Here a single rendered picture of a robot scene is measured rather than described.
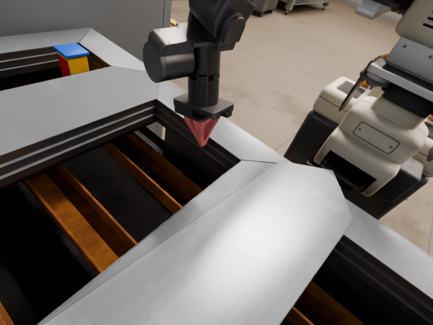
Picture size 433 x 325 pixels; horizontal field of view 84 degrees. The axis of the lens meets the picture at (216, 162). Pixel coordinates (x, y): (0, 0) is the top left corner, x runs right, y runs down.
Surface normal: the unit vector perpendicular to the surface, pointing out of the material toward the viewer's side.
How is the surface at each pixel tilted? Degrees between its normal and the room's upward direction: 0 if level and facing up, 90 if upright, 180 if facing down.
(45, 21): 90
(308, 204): 0
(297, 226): 1
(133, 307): 0
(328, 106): 90
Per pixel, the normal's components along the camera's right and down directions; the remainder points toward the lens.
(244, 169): 0.22, -0.68
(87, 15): 0.75, 0.57
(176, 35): 0.25, -0.51
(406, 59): -0.65, 0.44
